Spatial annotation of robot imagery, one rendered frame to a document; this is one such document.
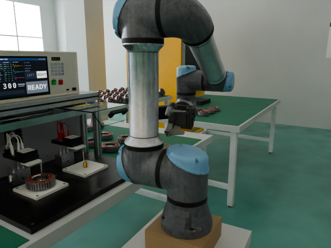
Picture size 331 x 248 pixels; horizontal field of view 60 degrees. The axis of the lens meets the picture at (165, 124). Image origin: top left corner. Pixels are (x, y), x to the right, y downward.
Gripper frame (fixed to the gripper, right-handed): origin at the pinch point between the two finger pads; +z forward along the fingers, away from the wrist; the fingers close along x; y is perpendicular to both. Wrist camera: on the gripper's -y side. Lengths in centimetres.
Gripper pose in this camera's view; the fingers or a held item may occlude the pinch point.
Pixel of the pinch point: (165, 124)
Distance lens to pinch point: 86.5
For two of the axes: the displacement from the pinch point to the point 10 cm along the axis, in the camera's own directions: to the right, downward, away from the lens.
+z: -2.0, 2.6, -9.5
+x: -0.3, 9.6, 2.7
